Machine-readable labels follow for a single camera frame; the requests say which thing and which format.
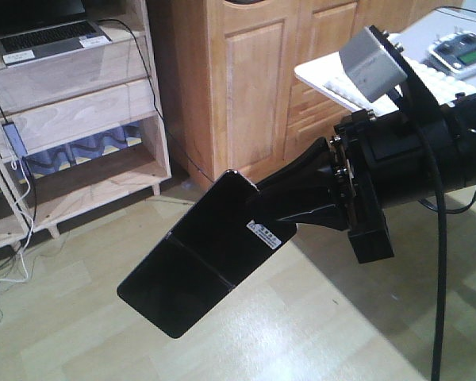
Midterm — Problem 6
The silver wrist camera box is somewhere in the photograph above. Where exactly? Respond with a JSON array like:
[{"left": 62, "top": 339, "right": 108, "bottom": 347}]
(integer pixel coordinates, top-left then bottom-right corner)
[{"left": 338, "top": 27, "right": 401, "bottom": 89}]

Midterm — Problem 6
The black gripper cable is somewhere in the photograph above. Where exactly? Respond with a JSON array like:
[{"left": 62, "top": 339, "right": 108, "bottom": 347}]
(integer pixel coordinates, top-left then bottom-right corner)
[{"left": 412, "top": 114, "right": 476, "bottom": 381}]

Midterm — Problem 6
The white desk top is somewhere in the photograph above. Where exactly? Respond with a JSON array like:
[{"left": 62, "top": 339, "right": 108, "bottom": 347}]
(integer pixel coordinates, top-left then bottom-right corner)
[{"left": 294, "top": 7, "right": 476, "bottom": 116}]

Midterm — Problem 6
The grey remote controller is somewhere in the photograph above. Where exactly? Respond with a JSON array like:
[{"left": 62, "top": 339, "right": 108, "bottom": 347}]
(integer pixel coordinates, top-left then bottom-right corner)
[{"left": 427, "top": 31, "right": 476, "bottom": 79}]

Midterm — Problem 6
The grey usb hub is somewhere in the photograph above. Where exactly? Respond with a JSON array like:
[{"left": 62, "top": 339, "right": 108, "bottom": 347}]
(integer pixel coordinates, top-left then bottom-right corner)
[{"left": 2, "top": 121, "right": 28, "bottom": 158}]

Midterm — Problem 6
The wooden shelf unit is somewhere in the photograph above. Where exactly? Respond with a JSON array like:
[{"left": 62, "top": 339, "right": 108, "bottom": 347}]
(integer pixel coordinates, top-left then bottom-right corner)
[{"left": 0, "top": 1, "right": 171, "bottom": 248}]

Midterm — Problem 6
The black laptop cable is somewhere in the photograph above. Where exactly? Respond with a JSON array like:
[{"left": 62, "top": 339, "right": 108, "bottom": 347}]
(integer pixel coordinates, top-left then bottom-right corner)
[{"left": 85, "top": 17, "right": 219, "bottom": 186}]

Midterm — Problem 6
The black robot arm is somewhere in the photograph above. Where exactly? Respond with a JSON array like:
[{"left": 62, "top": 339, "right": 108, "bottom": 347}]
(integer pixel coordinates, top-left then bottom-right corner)
[{"left": 246, "top": 93, "right": 476, "bottom": 263}]

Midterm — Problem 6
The black camera bracket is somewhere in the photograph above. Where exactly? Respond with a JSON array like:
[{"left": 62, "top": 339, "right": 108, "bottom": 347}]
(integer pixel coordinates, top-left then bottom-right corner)
[{"left": 365, "top": 25, "right": 443, "bottom": 124}]

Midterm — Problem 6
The black foldable phone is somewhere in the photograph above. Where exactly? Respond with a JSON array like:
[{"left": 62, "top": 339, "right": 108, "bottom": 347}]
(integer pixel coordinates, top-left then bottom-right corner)
[{"left": 117, "top": 170, "right": 298, "bottom": 338}]

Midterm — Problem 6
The white keyboard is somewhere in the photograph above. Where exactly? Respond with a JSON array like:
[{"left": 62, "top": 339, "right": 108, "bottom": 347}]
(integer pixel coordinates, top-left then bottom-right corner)
[{"left": 323, "top": 57, "right": 476, "bottom": 116}]

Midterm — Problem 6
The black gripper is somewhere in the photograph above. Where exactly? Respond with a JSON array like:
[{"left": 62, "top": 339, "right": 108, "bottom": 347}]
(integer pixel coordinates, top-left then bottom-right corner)
[{"left": 246, "top": 110, "right": 432, "bottom": 263}]

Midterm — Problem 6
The silver laptop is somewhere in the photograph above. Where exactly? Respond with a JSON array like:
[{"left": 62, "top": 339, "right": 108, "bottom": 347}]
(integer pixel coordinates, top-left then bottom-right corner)
[{"left": 0, "top": 0, "right": 112, "bottom": 67}]

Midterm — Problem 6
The wooden cabinet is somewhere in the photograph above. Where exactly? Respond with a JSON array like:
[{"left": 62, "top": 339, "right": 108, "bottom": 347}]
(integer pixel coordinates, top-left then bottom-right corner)
[{"left": 148, "top": 0, "right": 465, "bottom": 187}]

